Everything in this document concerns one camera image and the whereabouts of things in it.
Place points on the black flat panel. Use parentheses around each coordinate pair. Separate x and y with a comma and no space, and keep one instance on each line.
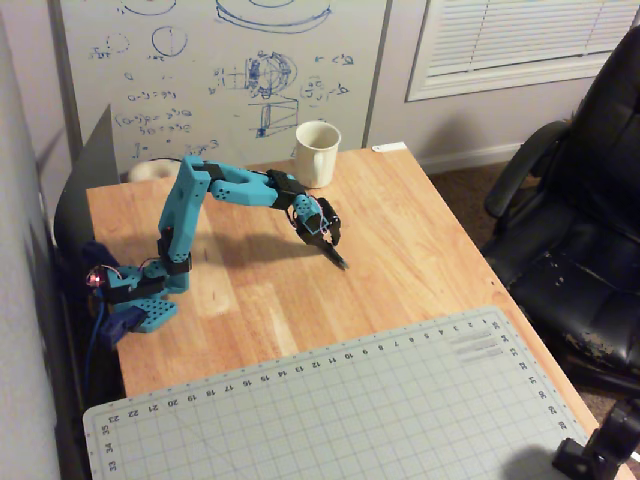
(90,170)

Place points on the grey cutting mat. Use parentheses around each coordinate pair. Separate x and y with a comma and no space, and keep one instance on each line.
(325,410)

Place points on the black camera stand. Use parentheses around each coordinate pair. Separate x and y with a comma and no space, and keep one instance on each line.
(600,445)

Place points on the white window blinds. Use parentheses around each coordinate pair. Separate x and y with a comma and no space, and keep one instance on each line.
(525,45)

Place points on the whiteboard with blue drawings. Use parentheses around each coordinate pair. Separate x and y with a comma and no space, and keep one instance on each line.
(220,75)

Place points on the black office chair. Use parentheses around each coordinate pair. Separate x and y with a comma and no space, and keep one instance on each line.
(585,240)

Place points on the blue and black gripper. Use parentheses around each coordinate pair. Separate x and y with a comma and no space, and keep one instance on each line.
(321,240)

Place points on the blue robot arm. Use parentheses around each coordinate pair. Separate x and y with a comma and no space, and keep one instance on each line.
(182,215)

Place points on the black controller board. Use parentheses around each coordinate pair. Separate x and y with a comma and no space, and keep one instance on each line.
(96,277)

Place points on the dark blue table clamp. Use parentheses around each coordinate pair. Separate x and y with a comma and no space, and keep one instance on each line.
(120,325)

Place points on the white tape roll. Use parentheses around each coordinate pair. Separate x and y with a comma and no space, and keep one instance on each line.
(147,171)

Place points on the small white tag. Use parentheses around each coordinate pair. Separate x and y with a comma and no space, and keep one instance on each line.
(389,146)

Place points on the cream ceramic mug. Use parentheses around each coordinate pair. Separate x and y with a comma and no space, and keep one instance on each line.
(316,155)

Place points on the blue and black pen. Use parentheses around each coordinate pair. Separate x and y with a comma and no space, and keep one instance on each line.
(337,261)

